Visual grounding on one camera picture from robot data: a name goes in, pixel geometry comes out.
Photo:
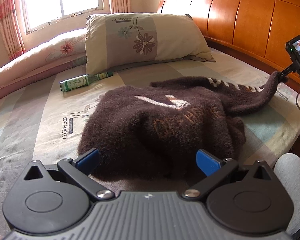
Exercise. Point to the floral beige pillow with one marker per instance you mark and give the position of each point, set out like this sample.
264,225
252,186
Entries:
122,39

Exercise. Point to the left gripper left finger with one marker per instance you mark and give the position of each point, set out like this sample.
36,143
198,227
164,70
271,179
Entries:
77,173

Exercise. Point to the green glass bottle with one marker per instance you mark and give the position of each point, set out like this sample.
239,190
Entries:
82,81

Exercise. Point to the folded pink floral quilt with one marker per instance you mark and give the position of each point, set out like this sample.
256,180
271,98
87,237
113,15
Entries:
63,52

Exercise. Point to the pink plaid curtain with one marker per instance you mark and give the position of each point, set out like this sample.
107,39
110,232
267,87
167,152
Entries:
10,31

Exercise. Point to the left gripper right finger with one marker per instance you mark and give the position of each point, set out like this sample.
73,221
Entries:
216,170

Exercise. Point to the grey trouser leg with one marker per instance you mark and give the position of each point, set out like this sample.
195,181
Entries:
287,170

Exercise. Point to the brown fuzzy sweater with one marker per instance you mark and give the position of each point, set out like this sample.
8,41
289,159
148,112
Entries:
155,132

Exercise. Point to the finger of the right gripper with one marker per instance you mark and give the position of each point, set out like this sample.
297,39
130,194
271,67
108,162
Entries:
283,76

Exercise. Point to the patchwork floral bed sheet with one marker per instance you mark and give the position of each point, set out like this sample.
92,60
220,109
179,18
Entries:
40,122

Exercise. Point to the orange wooden headboard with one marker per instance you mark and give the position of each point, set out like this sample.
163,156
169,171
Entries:
255,28

